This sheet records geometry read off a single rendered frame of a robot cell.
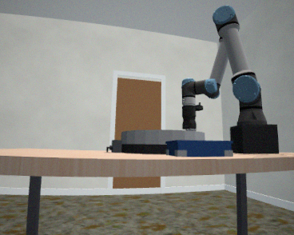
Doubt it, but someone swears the blue crate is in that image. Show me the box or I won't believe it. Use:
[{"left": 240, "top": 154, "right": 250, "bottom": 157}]
[{"left": 165, "top": 140, "right": 233, "bottom": 157}]

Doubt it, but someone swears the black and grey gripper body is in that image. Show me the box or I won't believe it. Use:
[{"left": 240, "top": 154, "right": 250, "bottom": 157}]
[{"left": 182, "top": 97, "right": 203, "bottom": 129}]

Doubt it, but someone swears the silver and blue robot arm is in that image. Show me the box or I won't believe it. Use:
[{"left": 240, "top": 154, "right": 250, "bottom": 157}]
[{"left": 181, "top": 6, "right": 267, "bottom": 125}]

